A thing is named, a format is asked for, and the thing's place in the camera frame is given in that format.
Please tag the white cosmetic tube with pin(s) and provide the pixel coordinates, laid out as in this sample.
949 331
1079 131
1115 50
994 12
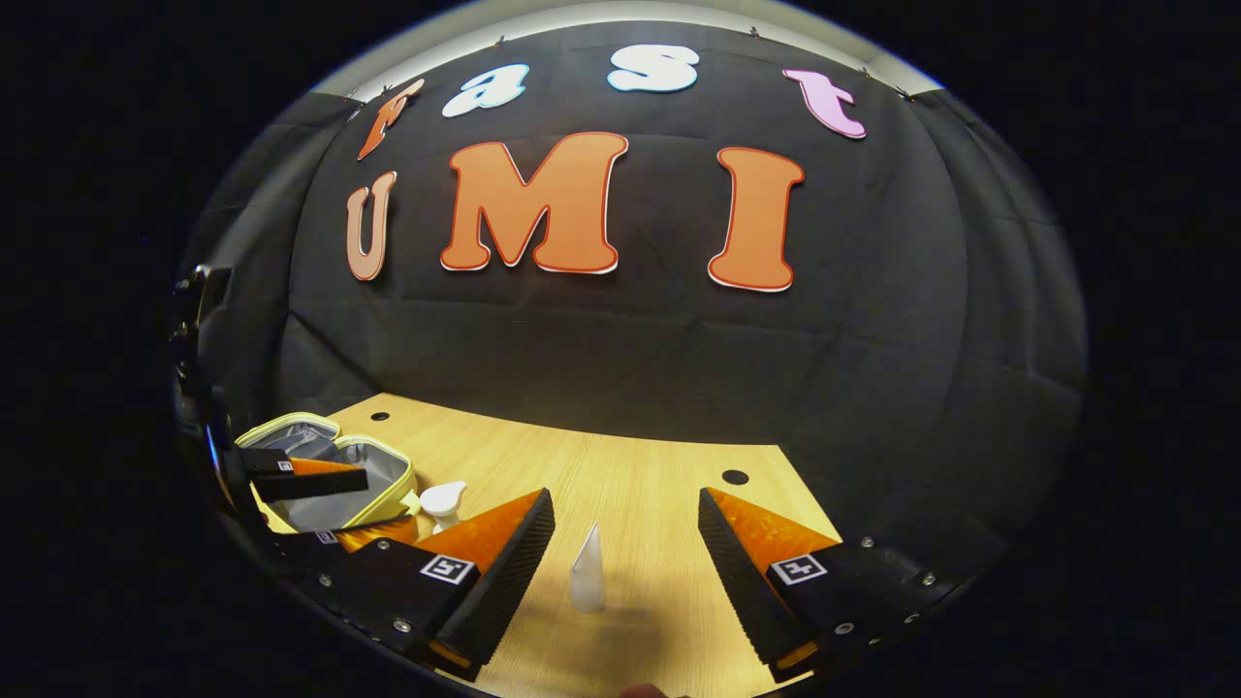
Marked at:
588 582

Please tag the black backdrop cloth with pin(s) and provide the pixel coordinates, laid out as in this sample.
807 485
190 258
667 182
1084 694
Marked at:
873 339

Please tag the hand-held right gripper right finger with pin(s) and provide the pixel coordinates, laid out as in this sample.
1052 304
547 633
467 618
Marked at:
742 582

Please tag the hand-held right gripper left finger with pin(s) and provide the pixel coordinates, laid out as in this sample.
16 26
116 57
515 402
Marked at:
504 572

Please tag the white pump bottle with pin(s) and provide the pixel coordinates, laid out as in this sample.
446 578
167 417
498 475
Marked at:
443 499

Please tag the pale yellow suitcase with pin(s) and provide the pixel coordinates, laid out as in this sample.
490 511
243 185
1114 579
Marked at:
388 465

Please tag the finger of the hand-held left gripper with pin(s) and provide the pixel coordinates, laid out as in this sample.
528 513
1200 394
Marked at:
310 480
373 535

